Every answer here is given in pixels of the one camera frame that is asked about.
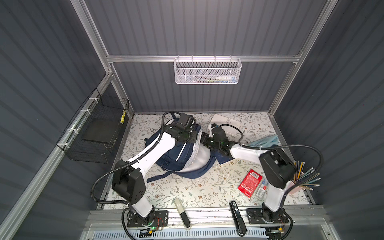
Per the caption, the white Robinson Crusoe book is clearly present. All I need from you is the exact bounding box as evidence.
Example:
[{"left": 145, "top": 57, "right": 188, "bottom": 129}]
[{"left": 208, "top": 114, "right": 241, "bottom": 137}]

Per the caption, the navy blue student backpack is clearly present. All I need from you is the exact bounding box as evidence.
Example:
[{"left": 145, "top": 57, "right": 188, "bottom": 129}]
[{"left": 147, "top": 143, "right": 216, "bottom": 183}]

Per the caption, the clear pen refill pack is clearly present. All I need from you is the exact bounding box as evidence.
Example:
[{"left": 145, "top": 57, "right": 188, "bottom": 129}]
[{"left": 256, "top": 179, "right": 269, "bottom": 200}]

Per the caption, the light blue cloth pouch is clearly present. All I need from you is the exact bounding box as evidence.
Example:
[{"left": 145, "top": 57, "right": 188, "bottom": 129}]
[{"left": 247, "top": 135, "right": 281, "bottom": 148}]

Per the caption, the dark blue thin notebook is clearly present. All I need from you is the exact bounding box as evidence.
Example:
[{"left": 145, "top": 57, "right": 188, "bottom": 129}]
[{"left": 215, "top": 151, "right": 234, "bottom": 165}]

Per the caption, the black and white stapler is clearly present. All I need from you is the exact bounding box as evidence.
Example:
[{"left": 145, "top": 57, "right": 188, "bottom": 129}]
[{"left": 174, "top": 198, "right": 192, "bottom": 230}]

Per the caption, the black wire wall basket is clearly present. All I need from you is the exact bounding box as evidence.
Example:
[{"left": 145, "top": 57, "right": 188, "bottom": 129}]
[{"left": 57, "top": 91, "right": 130, "bottom": 164}]

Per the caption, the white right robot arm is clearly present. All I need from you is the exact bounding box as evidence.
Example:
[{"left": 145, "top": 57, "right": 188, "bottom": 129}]
[{"left": 201, "top": 133, "right": 297, "bottom": 213}]

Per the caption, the red card pack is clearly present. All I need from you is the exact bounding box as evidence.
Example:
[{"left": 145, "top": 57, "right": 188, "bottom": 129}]
[{"left": 238, "top": 169, "right": 263, "bottom": 198}]

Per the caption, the pink pencil cup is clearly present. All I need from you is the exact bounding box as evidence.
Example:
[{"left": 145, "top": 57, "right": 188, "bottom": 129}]
[{"left": 284, "top": 180, "right": 304, "bottom": 196}]

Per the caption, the white wire mesh basket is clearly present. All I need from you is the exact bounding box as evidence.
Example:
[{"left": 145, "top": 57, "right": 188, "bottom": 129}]
[{"left": 173, "top": 58, "right": 242, "bottom": 85}]

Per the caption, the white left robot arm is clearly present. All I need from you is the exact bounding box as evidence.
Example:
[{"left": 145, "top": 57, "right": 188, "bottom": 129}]
[{"left": 112, "top": 125, "right": 201, "bottom": 218}]

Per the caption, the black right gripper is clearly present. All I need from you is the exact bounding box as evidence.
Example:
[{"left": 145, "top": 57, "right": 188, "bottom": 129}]
[{"left": 195, "top": 132, "right": 221, "bottom": 151}]

